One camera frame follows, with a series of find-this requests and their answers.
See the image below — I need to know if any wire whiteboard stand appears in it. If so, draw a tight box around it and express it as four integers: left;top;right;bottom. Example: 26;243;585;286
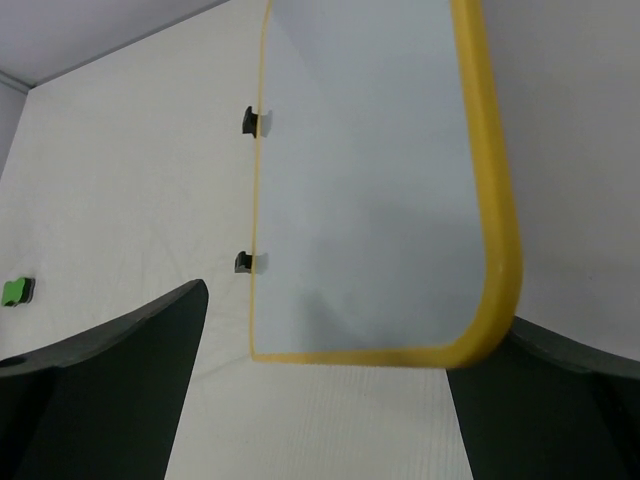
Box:
234;105;258;274

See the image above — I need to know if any yellow framed whiteboard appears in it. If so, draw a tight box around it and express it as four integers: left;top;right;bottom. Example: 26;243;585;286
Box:
243;1;523;369

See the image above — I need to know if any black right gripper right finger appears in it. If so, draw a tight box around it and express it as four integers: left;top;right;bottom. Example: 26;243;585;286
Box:
447;318;639;479

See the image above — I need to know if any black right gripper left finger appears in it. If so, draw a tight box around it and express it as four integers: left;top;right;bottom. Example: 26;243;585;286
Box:
1;279;209;479

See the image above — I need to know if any green whiteboard eraser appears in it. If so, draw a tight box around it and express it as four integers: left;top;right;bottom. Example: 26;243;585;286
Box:
1;277;36;307

